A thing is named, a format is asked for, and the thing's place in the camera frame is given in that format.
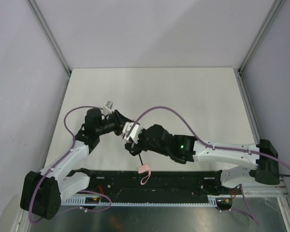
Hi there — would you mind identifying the pink folding umbrella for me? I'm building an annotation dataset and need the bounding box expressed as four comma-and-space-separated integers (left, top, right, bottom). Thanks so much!
137, 155, 151, 186

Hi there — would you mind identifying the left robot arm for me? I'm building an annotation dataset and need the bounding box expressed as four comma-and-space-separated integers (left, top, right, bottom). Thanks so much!
20, 108, 142, 219

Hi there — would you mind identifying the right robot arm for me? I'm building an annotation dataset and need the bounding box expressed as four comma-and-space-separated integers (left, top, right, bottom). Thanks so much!
122, 122, 280, 189

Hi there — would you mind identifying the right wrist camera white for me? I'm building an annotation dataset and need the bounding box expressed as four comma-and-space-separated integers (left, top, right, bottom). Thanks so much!
122, 122, 143, 144

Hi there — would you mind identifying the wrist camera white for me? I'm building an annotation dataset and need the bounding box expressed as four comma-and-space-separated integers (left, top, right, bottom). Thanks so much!
102, 101, 113, 116
122, 122, 143, 144

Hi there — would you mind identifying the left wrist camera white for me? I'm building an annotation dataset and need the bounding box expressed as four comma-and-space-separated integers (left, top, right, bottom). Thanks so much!
102, 101, 113, 116

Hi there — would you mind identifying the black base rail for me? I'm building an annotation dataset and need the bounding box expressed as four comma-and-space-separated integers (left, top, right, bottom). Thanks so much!
77, 168, 241, 203

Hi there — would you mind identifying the grey cable duct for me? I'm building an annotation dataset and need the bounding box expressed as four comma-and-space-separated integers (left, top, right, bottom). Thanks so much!
61, 194, 233, 208

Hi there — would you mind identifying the aluminium frame post left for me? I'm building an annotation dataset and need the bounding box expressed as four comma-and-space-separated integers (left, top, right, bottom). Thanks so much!
26, 0, 72, 76

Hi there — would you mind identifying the aluminium frame post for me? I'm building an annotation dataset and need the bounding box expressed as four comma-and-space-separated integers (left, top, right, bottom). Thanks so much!
26, 0, 72, 76
238, 0, 286, 75

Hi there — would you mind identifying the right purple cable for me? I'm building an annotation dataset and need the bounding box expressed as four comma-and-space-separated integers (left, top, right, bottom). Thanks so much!
132, 106, 290, 225

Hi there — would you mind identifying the aluminium frame post right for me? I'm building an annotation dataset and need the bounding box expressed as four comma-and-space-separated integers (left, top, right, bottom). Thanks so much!
238, 0, 286, 75

